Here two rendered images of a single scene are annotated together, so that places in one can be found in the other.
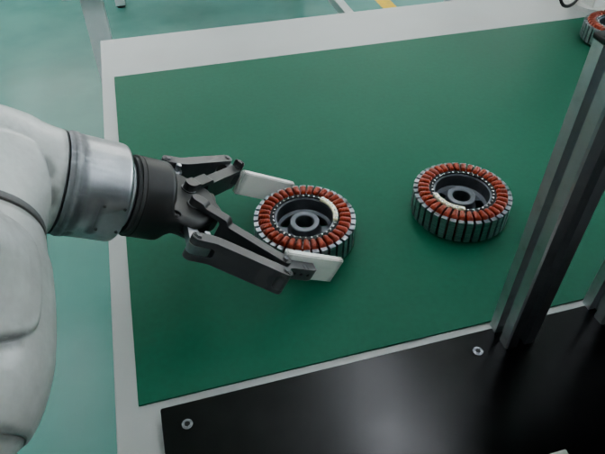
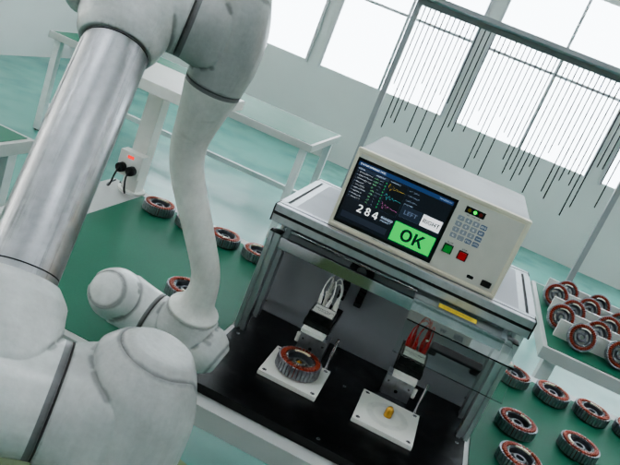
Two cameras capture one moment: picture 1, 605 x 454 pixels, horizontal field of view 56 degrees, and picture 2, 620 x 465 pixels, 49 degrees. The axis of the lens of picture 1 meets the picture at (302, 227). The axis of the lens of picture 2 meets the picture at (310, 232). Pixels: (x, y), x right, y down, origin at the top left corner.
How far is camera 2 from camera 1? 1.34 m
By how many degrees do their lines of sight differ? 60
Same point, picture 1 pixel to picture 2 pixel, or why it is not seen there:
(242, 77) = not seen: hidden behind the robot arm
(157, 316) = not seen: hidden behind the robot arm
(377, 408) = (232, 353)
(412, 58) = (88, 229)
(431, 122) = (135, 262)
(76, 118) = not seen: outside the picture
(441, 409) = (244, 349)
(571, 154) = (264, 259)
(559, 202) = (263, 273)
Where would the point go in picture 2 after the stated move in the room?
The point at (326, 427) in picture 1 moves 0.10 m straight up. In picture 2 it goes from (226, 362) to (241, 326)
